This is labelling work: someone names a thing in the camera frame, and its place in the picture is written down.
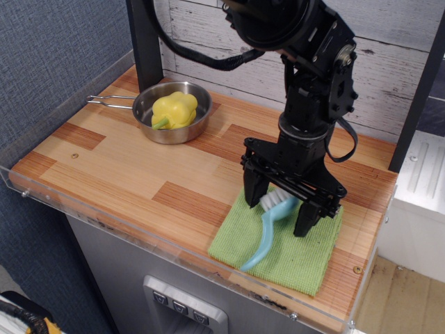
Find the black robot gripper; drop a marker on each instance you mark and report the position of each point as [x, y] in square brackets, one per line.
[297, 165]

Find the light blue dish brush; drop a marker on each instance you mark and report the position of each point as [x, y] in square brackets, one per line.
[277, 204]

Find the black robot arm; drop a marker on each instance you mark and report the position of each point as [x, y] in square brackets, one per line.
[318, 52]

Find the green woven cloth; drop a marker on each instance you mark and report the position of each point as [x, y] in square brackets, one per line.
[297, 263]

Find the white side cabinet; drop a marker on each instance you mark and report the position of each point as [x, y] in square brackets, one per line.
[412, 234]

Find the yellow toy bell pepper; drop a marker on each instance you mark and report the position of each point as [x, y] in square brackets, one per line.
[174, 111]

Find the silver dispenser button panel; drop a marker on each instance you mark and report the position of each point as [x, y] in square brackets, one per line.
[176, 311]

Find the grey toy fridge cabinet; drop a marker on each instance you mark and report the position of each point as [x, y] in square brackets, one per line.
[120, 263]

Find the clear acrylic table guard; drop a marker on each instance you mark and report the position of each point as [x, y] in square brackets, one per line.
[98, 164]

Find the small steel pan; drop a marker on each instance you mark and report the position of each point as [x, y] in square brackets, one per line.
[142, 111]

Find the yellow black object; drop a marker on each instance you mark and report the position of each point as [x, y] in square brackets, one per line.
[21, 315]

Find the black right frame post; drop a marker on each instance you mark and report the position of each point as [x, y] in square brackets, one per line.
[422, 30]

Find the black frame post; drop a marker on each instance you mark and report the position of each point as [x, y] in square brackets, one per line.
[145, 43]
[422, 30]

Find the black left frame post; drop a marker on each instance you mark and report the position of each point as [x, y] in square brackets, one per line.
[145, 43]

